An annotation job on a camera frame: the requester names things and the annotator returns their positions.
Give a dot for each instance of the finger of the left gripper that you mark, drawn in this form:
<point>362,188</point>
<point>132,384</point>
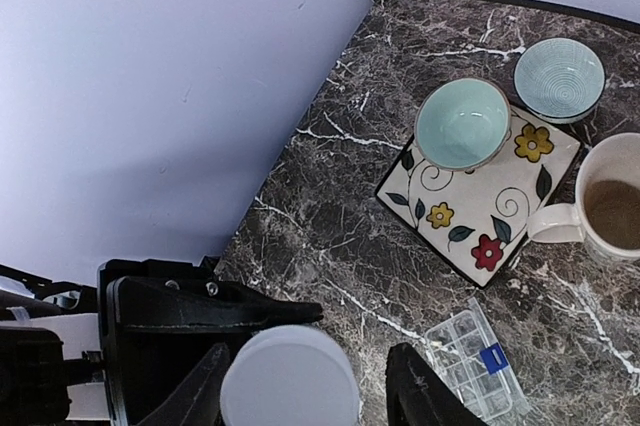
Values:
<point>145,304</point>

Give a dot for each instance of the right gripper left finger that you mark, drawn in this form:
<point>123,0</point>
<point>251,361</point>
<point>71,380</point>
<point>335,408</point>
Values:
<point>176,383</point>

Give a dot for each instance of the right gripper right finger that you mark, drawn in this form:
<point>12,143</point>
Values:
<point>416,396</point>

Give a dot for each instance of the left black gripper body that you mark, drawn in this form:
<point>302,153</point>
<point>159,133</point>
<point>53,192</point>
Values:
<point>117,343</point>

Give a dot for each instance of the clear plastic pill organizer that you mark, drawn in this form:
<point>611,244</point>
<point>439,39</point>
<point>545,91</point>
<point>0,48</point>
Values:
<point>465,353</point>

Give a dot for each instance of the small white pill bottle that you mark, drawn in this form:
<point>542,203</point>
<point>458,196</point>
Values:
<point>290,375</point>

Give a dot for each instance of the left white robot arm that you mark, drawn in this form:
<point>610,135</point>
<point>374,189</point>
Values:
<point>50,342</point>

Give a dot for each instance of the floral rectangular ceramic plate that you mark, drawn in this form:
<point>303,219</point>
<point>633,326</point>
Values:
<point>476,222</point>

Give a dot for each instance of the cream ceramic mug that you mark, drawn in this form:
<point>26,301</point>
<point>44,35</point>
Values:
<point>604,216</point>

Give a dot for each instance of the light green ceramic bowl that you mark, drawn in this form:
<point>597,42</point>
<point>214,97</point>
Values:
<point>462,124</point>

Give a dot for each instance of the blue striped ceramic bowl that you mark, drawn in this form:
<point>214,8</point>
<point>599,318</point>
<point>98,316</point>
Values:
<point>559,80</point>

